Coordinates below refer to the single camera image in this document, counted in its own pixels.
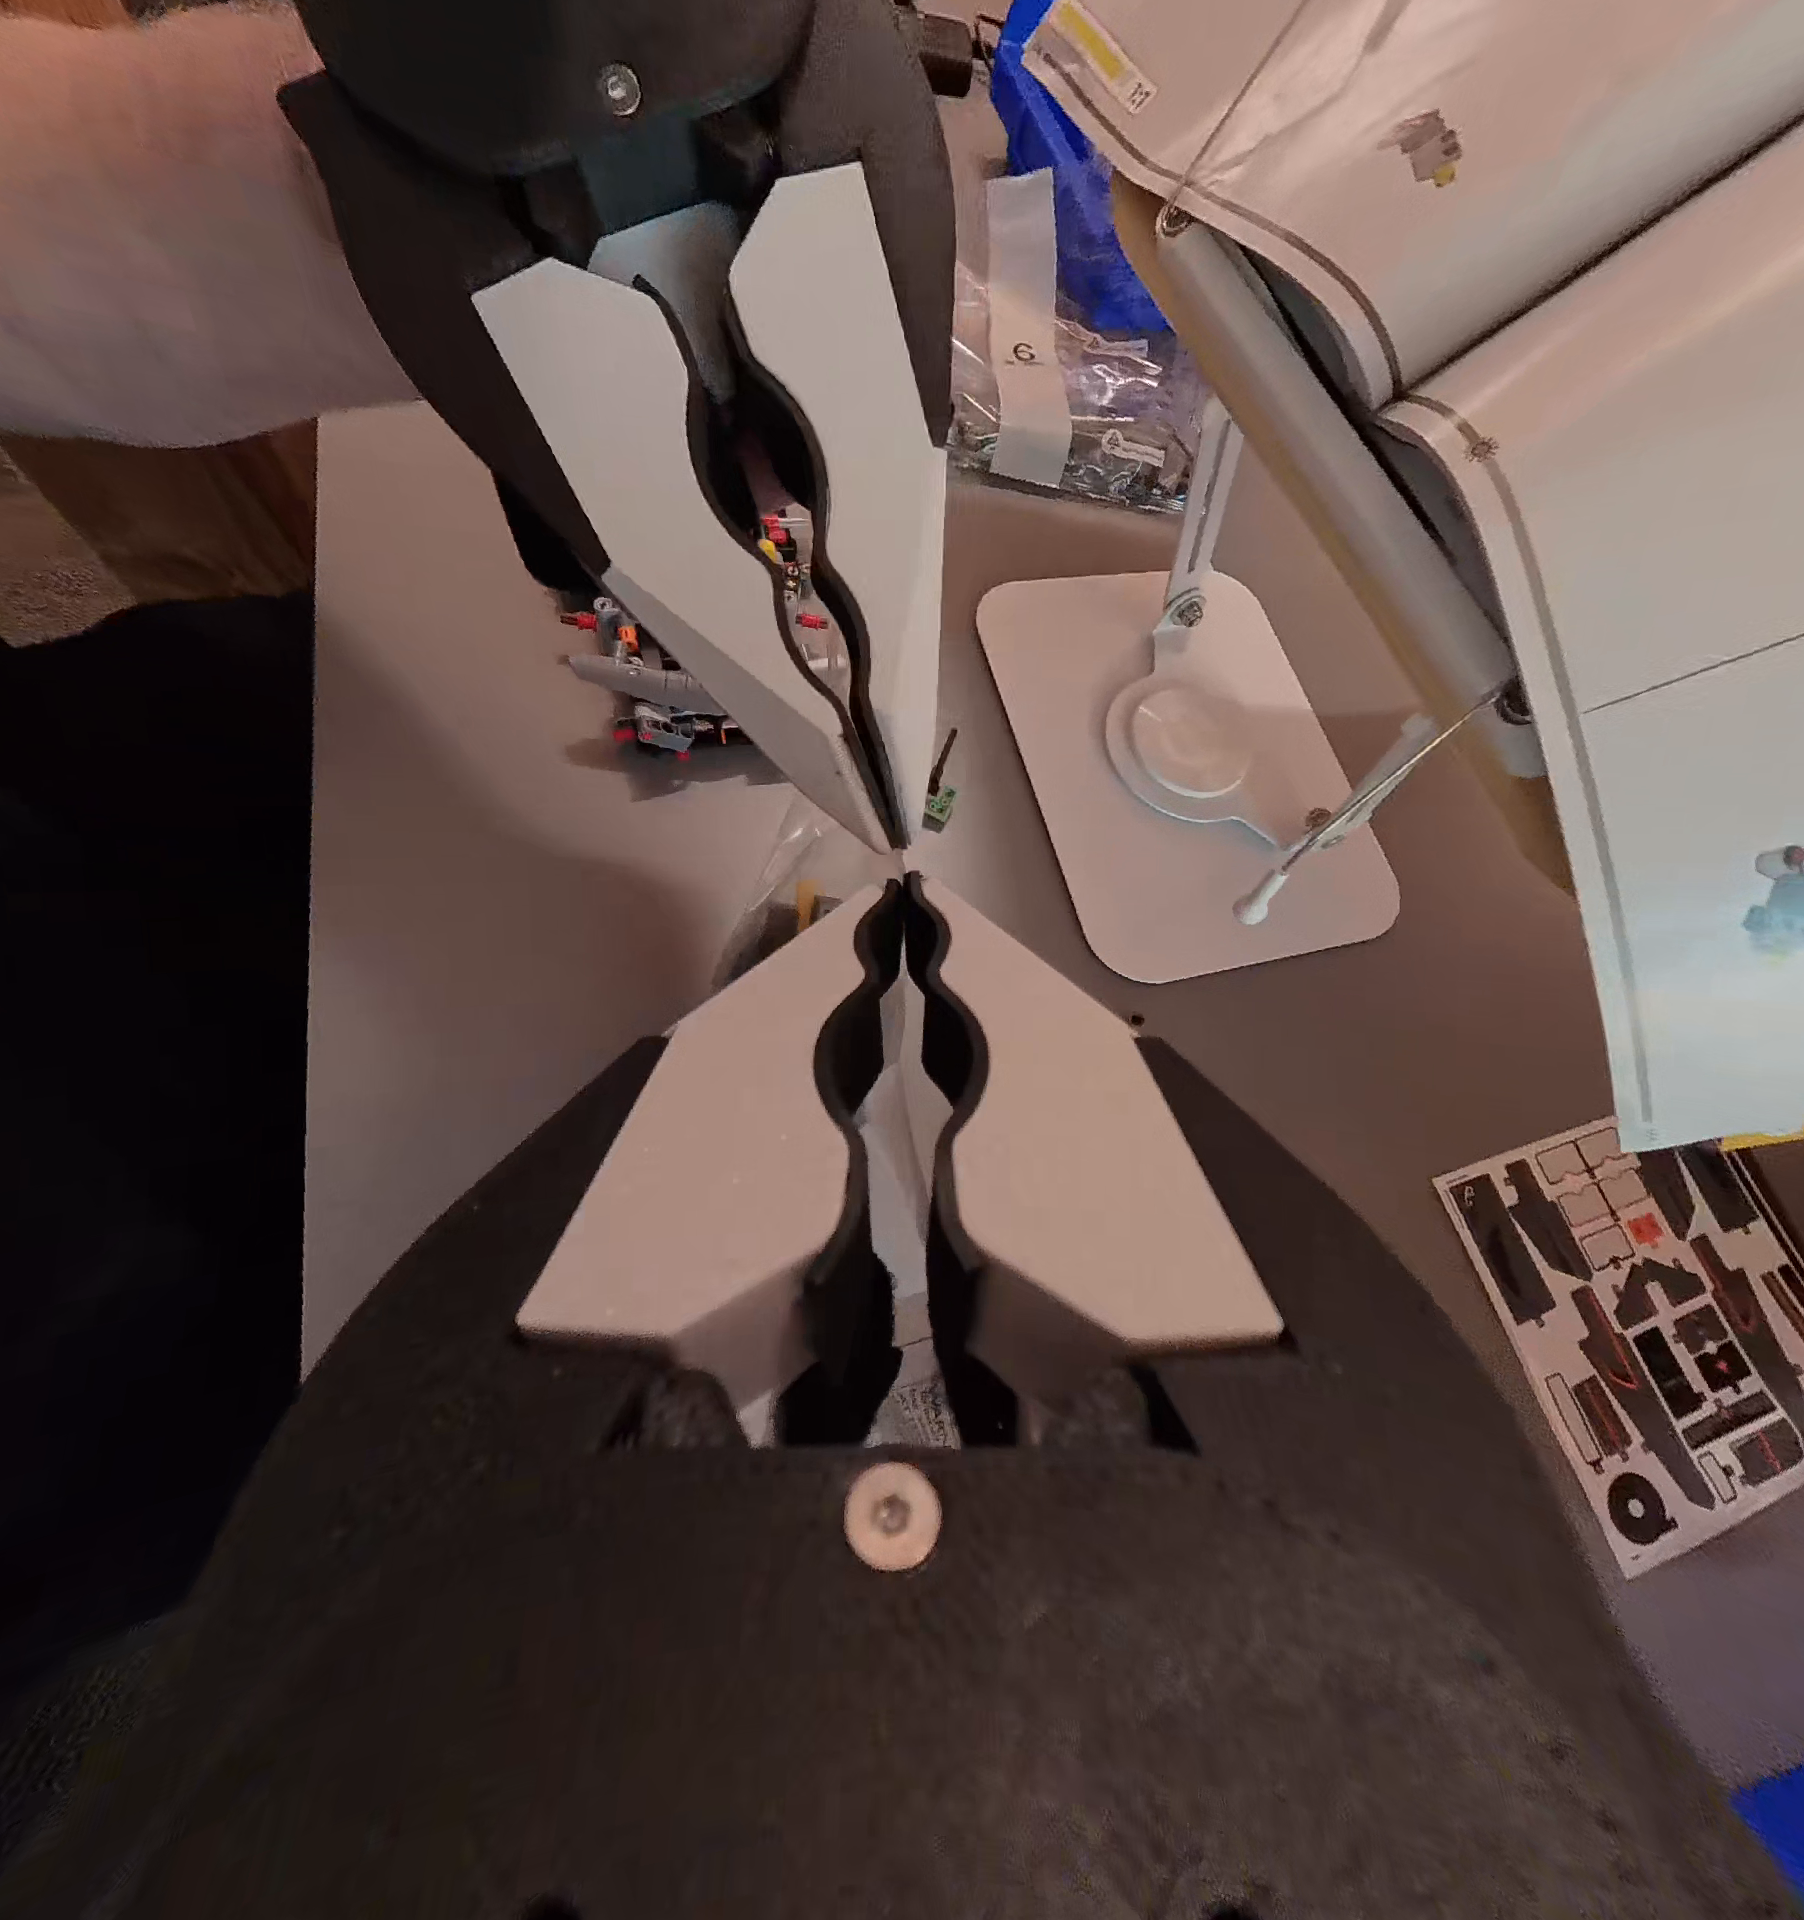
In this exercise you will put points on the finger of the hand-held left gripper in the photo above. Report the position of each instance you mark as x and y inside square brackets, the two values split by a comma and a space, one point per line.
[872, 449]
[617, 449]

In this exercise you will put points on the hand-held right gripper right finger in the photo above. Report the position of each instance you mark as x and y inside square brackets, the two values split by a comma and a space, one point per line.
[1098, 1184]

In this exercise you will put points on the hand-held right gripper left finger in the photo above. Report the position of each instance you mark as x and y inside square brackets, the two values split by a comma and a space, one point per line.
[693, 1184]

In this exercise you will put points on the clear plastic bag lego pieces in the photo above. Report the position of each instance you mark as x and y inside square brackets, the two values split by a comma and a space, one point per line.
[775, 914]

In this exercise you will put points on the white strip lego bag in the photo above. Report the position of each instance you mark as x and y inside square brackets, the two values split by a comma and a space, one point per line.
[1081, 406]

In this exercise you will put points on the grey lego model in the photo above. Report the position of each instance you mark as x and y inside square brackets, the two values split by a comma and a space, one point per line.
[647, 690]

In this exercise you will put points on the small green lego piece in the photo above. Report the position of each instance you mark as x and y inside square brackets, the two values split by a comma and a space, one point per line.
[937, 806]

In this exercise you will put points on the lego sticker sheet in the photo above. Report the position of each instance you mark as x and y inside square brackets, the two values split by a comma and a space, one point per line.
[1636, 1352]

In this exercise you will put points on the white book stand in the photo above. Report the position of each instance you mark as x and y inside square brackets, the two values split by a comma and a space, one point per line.
[1216, 885]

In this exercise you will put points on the white instruction booklet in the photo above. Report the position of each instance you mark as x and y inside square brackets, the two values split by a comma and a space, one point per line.
[1668, 449]

